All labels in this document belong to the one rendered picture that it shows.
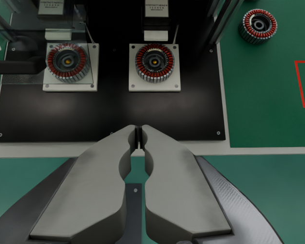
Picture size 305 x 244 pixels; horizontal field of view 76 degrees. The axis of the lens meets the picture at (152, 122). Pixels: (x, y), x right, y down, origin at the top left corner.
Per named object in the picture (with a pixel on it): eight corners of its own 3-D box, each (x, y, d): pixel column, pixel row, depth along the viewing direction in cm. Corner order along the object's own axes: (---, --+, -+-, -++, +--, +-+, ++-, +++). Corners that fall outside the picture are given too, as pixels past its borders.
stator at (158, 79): (174, 83, 57) (175, 78, 53) (135, 83, 56) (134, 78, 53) (172, 49, 59) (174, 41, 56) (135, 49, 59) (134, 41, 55)
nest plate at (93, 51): (97, 91, 57) (96, 89, 56) (44, 91, 56) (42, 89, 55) (99, 45, 60) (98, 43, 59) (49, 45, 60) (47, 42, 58)
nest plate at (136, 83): (179, 91, 58) (180, 89, 57) (129, 91, 57) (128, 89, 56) (177, 46, 61) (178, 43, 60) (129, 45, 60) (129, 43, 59)
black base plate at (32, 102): (222, 141, 57) (226, 140, 55) (-3, 143, 55) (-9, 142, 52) (210, 5, 68) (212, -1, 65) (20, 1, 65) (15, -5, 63)
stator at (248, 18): (274, 23, 67) (282, 15, 63) (265, 50, 64) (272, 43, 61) (243, 11, 67) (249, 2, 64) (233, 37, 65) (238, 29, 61)
